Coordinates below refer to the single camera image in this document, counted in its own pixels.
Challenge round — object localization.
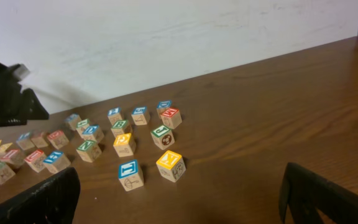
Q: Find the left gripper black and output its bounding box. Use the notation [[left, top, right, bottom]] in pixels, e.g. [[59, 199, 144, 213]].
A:
[[0, 63, 49, 128]]

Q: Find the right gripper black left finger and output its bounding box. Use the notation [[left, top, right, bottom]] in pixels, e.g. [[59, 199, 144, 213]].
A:
[[0, 167, 80, 223]]

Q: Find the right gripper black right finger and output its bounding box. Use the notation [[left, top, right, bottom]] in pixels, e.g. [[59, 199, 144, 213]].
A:
[[278, 162, 358, 223]]

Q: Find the red I block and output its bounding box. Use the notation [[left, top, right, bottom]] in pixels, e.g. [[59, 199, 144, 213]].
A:
[[1, 149, 25, 169]]

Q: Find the blue L block left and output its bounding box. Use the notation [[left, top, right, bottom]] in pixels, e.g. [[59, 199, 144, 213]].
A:
[[16, 132, 35, 151]]

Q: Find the blue l block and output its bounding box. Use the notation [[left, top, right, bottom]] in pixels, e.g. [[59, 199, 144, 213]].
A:
[[64, 113, 81, 131], [16, 132, 35, 151]]

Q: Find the red E block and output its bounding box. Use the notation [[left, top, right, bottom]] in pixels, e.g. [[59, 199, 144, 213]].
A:
[[47, 130, 70, 150]]

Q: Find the blue H block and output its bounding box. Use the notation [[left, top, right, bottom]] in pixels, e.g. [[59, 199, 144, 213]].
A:
[[43, 151, 71, 174]]

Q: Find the blue L block top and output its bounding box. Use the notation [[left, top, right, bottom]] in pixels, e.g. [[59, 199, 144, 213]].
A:
[[64, 113, 81, 131]]

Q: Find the red U block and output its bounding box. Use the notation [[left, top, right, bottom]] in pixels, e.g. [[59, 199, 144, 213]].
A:
[[24, 149, 47, 173]]

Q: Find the green 4 block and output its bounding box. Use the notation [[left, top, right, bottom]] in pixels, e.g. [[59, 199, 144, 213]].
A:
[[76, 119, 91, 138]]

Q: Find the green R block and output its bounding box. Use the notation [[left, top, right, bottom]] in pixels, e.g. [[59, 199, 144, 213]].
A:
[[0, 162, 16, 185]]

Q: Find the green N block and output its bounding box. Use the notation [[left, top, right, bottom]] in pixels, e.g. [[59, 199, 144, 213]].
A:
[[76, 140, 102, 162]]

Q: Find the blue D block middle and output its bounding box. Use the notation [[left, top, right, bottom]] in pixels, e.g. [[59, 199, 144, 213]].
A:
[[82, 125, 104, 143]]

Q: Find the blue d block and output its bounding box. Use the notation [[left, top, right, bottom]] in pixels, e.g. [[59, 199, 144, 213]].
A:
[[82, 125, 104, 143], [157, 100, 172, 118]]

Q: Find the blue T block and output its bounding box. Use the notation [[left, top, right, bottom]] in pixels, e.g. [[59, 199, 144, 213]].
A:
[[118, 159, 144, 192]]

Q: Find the blue question mark block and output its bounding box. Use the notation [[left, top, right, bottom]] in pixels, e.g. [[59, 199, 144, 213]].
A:
[[108, 107, 124, 125]]

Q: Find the green B block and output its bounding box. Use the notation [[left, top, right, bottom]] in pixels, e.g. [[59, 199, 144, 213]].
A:
[[111, 119, 132, 138]]

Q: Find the yellow C block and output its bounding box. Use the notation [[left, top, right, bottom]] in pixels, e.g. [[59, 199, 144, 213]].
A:
[[113, 133, 136, 157]]

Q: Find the blue S block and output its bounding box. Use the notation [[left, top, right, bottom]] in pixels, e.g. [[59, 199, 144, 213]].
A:
[[131, 106, 150, 126]]

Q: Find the yellow K block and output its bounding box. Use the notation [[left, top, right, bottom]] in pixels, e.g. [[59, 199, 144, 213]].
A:
[[156, 151, 186, 182]]

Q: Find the green J block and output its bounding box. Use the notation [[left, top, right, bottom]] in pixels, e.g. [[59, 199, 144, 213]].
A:
[[150, 124, 175, 150]]

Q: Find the blue D block right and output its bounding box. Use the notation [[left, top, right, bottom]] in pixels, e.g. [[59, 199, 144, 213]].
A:
[[157, 100, 172, 118]]

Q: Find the red M block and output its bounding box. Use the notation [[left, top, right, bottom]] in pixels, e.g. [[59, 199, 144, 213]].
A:
[[161, 108, 182, 129]]

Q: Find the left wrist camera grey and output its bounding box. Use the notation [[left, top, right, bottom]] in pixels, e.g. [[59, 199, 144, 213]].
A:
[[12, 64, 30, 82]]

